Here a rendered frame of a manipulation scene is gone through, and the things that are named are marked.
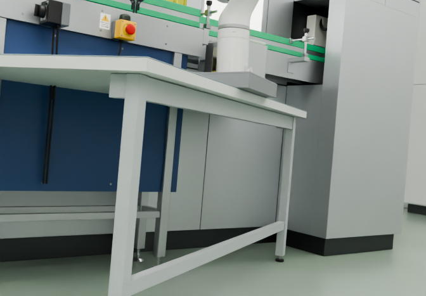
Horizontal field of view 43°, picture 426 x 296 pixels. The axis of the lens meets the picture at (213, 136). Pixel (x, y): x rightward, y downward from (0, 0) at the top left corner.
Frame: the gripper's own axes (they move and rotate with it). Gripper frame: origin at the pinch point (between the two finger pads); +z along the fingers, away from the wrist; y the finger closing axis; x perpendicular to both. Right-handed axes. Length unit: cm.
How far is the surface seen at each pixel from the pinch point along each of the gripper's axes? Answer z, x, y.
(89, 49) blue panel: 20.1, -1.5, -16.1
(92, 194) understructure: 87, -18, -12
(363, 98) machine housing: 72, 49, 127
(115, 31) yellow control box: 14.2, 3.6, -7.0
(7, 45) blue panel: 12.3, -15.0, -42.3
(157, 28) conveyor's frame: 19.6, 16.6, 9.5
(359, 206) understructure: 115, 8, 131
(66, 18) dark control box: 3.7, -7.2, -23.3
